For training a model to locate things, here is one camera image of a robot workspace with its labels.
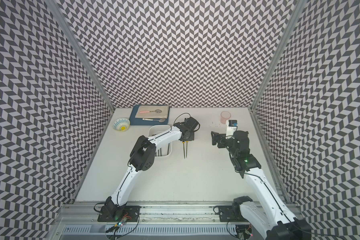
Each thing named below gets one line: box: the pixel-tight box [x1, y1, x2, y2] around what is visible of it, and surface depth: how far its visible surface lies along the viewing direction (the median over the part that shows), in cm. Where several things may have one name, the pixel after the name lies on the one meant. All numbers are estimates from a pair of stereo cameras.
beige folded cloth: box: [135, 105, 170, 119], surface depth 118 cm
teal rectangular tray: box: [129, 104, 170, 126], surface depth 114 cm
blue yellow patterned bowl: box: [112, 117, 131, 132], surface depth 107 cm
